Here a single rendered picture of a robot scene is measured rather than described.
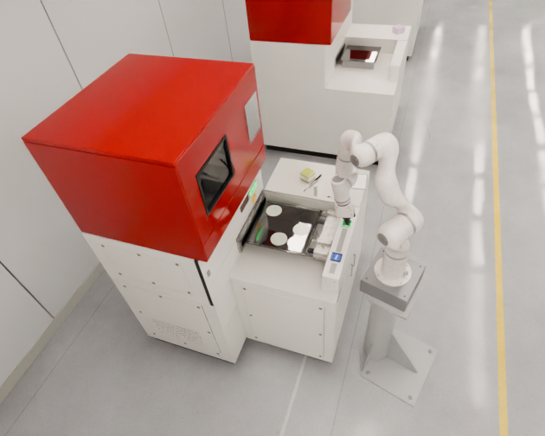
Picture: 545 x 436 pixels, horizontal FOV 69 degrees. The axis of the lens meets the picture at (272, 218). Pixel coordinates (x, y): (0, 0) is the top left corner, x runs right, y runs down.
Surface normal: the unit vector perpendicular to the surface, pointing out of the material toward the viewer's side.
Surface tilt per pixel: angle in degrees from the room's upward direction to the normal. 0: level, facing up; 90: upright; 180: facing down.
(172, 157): 0
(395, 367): 0
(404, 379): 0
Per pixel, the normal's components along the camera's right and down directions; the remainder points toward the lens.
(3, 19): 0.94, 0.18
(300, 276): -0.08, -0.69
